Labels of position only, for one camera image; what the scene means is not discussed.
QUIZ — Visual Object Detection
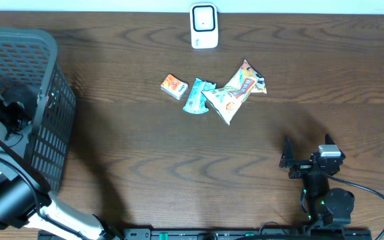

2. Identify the yellow snack bag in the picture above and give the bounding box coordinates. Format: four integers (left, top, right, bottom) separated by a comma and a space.
201, 59, 267, 125

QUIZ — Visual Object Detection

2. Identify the teal snack packet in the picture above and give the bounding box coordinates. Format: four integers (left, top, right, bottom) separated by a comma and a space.
183, 78, 216, 115

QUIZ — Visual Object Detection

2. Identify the orange small snack box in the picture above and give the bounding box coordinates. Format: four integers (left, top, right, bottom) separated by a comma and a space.
161, 74, 189, 100

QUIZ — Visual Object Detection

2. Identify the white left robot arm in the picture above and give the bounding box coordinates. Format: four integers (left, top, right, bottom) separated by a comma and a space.
0, 95, 125, 239

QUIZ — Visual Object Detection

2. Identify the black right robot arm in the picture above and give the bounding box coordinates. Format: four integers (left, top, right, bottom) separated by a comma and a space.
279, 134, 355, 233

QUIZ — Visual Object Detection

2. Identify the white barcode scanner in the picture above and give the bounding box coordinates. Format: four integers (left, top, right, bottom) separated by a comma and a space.
189, 3, 219, 49

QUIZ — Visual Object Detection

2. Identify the grey plastic mesh basket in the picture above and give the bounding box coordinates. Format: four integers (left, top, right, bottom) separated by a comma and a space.
0, 27, 77, 192

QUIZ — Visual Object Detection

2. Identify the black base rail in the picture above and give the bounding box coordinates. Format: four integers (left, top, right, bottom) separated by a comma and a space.
38, 227, 373, 240

